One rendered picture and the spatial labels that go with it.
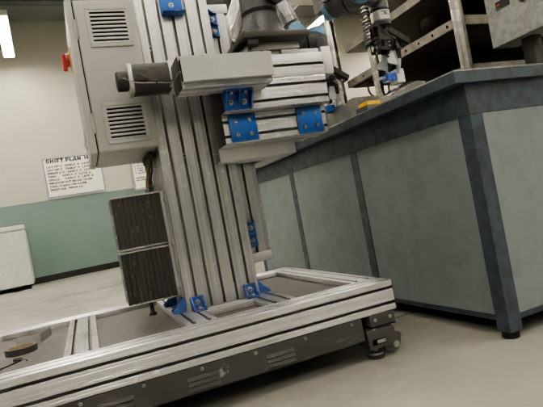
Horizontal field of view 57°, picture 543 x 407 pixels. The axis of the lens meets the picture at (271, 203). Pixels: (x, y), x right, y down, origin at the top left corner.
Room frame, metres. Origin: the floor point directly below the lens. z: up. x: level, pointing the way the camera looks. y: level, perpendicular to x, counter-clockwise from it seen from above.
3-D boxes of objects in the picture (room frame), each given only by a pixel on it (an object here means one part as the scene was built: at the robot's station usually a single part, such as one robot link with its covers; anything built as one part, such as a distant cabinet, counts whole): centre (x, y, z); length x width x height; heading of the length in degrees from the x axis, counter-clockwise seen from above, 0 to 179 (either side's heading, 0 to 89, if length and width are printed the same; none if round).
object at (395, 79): (1.97, -0.54, 0.93); 0.13 x 0.05 x 0.05; 112
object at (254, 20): (1.62, -0.07, 1.09); 0.15 x 0.15 x 0.10
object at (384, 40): (1.98, -0.55, 1.09); 0.09 x 0.08 x 0.12; 112
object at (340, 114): (2.24, -0.59, 0.87); 0.50 x 0.26 x 0.14; 112
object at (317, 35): (2.21, -0.33, 1.20); 0.09 x 0.08 x 0.11; 89
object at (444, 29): (3.15, -1.23, 1.27); 1.10 x 0.74 x 0.05; 22
